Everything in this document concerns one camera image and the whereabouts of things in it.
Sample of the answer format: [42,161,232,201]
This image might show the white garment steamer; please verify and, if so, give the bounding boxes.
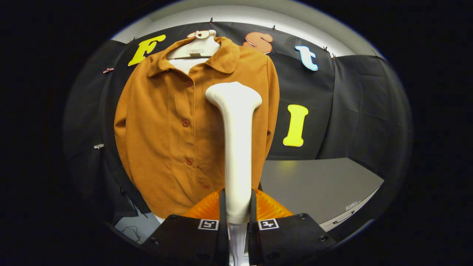
[205,81,263,225]

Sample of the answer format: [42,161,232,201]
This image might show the white mannequin torso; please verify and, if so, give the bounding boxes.
[154,30,221,224]

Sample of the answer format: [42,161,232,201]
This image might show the grey cabinet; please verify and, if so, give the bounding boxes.
[259,158,385,233]

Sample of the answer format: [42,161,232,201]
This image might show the black floor cables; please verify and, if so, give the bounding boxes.
[121,225,142,243]

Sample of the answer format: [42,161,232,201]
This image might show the orange-brown button shirt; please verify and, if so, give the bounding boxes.
[114,36,280,219]

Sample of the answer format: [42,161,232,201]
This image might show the black backdrop cloth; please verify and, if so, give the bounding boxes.
[63,21,413,226]

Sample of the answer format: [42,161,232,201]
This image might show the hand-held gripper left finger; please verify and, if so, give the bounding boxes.
[142,188,230,266]

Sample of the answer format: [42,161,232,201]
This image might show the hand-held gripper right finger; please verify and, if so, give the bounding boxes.
[248,188,338,266]

